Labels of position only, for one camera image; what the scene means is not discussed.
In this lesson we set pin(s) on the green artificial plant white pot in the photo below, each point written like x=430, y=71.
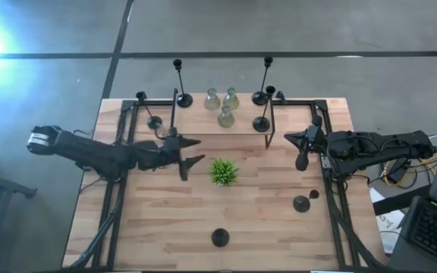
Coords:
x=224, y=172

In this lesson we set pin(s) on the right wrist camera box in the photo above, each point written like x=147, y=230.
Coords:
x=312, y=135

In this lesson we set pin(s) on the white paper sheet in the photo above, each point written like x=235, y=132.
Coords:
x=387, y=223

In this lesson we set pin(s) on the glass bottle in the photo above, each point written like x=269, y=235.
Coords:
x=212, y=102
x=226, y=119
x=231, y=101

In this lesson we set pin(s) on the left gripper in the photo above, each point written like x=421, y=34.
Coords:
x=171, y=155

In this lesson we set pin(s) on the black side table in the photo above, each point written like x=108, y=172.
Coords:
x=400, y=204

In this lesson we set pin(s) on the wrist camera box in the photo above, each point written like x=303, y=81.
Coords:
x=168, y=146
x=312, y=135

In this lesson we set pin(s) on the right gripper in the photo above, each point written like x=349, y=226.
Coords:
x=315, y=144

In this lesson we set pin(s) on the wooden riser shelf black legs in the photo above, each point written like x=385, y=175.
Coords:
x=203, y=123

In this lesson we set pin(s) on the black power adapter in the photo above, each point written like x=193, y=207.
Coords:
x=398, y=172

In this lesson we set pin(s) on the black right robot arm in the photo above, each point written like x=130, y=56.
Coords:
x=374, y=146

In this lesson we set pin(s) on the black metal table frame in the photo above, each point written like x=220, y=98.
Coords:
x=320, y=105

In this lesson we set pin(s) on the glass bottle front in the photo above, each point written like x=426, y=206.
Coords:
x=226, y=119

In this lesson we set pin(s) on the black laptop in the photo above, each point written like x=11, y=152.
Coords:
x=434, y=231

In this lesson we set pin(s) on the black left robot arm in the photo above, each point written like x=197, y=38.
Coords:
x=89, y=153

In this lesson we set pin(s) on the short black metal candlestick holder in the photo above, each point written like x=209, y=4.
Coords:
x=301, y=204

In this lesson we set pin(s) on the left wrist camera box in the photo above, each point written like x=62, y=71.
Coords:
x=168, y=146

